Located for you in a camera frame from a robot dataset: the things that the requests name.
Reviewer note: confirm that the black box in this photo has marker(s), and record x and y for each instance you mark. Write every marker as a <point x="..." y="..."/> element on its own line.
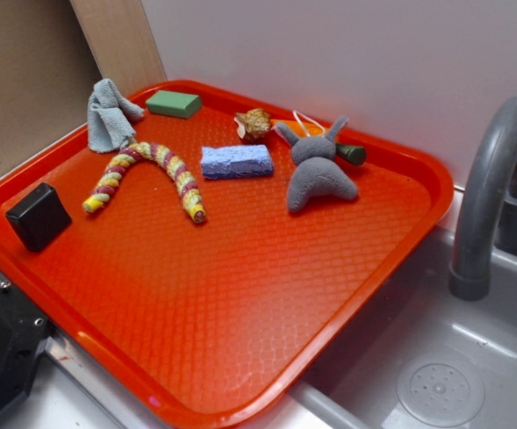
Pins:
<point x="39" y="217"/>

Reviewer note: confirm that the blue sponge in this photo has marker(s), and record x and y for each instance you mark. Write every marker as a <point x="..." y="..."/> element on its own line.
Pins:
<point x="236" y="162"/>

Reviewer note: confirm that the orange plastic tray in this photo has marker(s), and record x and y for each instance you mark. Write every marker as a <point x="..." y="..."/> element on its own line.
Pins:
<point x="208" y="324"/>

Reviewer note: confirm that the grey plush toy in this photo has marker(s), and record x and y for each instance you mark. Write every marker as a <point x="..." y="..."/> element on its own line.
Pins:
<point x="317" y="173"/>

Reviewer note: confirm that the brown seashell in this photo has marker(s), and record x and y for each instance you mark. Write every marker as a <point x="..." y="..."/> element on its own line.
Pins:
<point x="253" y="124"/>

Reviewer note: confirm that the green rectangular block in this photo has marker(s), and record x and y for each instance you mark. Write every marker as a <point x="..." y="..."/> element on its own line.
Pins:
<point x="174" y="104"/>

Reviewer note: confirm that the grey blue cloth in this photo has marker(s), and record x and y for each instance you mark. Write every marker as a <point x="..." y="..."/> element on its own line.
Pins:
<point x="110" y="118"/>

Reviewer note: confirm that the grey sink basin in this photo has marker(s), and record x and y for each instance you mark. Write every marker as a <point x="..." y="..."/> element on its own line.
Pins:
<point x="352" y="383"/>

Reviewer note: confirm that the wooden board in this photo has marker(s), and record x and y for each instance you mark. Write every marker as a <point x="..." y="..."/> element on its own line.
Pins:
<point x="121" y="42"/>

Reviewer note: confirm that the grey faucet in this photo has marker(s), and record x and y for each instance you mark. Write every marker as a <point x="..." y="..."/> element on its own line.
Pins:
<point x="488" y="214"/>

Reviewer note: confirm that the sink drain cover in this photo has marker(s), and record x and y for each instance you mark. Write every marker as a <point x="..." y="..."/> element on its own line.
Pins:
<point x="440" y="390"/>

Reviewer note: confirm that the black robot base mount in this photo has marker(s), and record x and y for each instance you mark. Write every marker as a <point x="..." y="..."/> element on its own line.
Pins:
<point x="24" y="330"/>

